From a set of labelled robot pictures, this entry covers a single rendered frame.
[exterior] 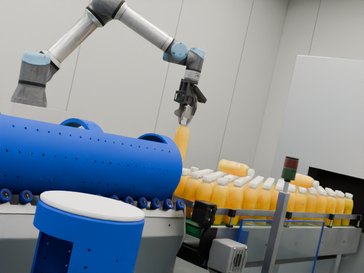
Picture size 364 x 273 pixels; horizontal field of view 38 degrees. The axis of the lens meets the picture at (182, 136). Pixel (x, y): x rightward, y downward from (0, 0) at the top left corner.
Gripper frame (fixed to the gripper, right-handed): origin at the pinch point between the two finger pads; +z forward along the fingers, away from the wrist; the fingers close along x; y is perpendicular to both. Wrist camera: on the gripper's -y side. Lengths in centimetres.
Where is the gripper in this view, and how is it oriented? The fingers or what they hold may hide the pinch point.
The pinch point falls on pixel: (184, 122)
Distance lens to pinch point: 251.5
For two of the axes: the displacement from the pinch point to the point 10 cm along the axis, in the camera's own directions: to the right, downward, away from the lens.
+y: -6.5, -1.3, -7.5
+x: 7.3, 1.7, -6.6
